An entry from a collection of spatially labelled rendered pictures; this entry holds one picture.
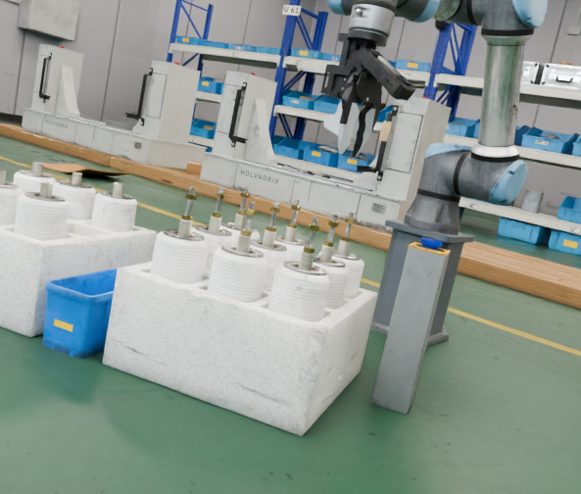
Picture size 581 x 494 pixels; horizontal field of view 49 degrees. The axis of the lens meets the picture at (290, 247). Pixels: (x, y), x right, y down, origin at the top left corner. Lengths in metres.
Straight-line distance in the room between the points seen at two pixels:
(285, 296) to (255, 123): 3.18
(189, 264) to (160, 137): 3.55
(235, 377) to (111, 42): 7.93
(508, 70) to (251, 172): 2.54
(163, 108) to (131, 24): 4.47
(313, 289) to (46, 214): 0.55
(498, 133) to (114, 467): 1.15
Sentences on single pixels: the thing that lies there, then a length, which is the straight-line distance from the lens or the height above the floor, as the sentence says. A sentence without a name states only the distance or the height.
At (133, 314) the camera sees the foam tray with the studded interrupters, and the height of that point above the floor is 0.11.
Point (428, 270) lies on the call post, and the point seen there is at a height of 0.28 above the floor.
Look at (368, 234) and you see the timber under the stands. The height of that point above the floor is 0.06.
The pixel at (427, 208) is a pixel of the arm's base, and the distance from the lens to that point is 1.72.
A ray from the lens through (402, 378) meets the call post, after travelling 1.24.
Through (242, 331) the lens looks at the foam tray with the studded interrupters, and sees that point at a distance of 1.06.
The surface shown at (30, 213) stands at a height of 0.22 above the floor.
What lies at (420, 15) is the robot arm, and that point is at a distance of 1.29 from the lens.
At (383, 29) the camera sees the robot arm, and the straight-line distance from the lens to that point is 1.18.
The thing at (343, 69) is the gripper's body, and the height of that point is 0.60.
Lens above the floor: 0.46
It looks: 9 degrees down
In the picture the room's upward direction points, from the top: 12 degrees clockwise
